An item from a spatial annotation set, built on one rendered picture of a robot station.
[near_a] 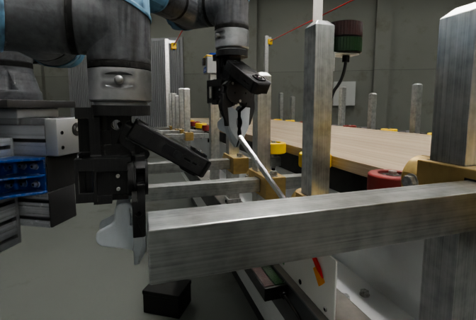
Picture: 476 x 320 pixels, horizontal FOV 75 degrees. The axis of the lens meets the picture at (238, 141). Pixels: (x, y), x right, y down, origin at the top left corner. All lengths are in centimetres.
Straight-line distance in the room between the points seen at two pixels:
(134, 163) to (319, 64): 32
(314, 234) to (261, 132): 57
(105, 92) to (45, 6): 10
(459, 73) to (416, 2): 761
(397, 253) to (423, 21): 731
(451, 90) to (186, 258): 27
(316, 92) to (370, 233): 33
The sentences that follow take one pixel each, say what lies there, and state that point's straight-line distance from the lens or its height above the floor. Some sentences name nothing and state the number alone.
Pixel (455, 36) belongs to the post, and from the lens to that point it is 35.
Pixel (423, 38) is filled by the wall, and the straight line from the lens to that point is 783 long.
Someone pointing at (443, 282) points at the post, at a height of 85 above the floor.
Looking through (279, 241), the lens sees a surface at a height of 94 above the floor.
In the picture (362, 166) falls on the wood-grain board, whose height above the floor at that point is 89.
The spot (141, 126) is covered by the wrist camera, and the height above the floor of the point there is 100.
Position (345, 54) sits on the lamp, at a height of 111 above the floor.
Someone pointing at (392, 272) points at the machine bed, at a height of 68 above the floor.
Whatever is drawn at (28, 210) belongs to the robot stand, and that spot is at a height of 76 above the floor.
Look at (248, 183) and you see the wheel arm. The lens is 72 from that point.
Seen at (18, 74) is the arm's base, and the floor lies 110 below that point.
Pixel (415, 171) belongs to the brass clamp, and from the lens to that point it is 36.
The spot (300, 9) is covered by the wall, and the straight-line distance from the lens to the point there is 756.
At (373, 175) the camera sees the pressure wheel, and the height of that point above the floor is 91.
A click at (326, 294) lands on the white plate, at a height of 74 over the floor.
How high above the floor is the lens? 102
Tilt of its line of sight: 6 degrees down
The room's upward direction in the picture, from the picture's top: straight up
